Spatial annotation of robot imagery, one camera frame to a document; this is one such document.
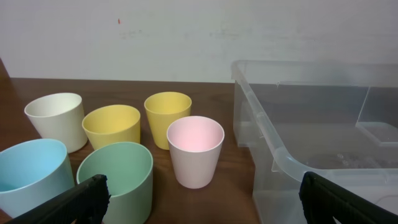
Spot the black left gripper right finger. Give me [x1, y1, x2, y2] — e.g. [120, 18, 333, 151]
[299, 172, 397, 224]

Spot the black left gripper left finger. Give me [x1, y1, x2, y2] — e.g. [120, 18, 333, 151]
[7, 174, 111, 224]

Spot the pink plastic cup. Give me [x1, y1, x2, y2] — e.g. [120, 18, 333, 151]
[167, 116, 225, 189]

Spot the mint green plastic cup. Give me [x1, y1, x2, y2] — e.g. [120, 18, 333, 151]
[76, 142, 154, 224]

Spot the light blue plastic cup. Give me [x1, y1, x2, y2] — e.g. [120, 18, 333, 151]
[1, 139, 75, 218]

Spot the clear plastic storage bin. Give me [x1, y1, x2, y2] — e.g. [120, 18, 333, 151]
[231, 60, 397, 223]

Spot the yellow plastic cup front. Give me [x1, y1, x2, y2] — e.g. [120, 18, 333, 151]
[81, 105, 141, 150]

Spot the yellow plastic cup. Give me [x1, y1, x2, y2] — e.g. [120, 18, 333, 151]
[81, 105, 141, 150]
[144, 91, 192, 150]

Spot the cream white plastic cup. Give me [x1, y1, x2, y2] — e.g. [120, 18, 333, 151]
[24, 93, 88, 153]

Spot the yellow plastic cup rear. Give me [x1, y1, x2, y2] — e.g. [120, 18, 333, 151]
[144, 91, 192, 150]

